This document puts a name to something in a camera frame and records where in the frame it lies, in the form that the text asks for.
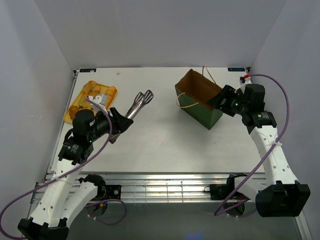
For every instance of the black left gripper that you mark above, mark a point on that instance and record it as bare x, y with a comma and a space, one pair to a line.
119, 122

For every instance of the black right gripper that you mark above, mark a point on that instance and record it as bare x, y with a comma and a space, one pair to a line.
228, 93

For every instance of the green paper bag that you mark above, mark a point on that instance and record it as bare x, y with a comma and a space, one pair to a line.
193, 92

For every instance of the metal serving tongs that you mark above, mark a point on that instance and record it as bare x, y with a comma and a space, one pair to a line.
140, 100

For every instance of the long ridged twisted bread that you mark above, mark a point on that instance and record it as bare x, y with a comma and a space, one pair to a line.
111, 92

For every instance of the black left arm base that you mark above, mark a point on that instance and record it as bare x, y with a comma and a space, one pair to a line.
105, 192

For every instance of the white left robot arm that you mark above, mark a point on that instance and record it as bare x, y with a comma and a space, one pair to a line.
56, 211

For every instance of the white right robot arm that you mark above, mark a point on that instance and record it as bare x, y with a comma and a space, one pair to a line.
271, 185

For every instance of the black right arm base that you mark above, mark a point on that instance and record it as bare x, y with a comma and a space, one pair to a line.
221, 191

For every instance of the sliced seeded bread loaf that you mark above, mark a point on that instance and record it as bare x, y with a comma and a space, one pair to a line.
82, 103

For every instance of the brown bread chunk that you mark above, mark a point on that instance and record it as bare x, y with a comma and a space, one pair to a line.
72, 112

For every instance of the yellow plastic tray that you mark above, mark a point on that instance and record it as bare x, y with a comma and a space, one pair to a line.
66, 117

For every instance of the round glazed bun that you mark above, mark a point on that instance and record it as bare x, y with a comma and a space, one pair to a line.
91, 88

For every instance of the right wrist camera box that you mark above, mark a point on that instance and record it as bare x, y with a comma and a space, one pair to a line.
245, 80

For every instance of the aluminium table rail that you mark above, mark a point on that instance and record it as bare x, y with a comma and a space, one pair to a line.
165, 188

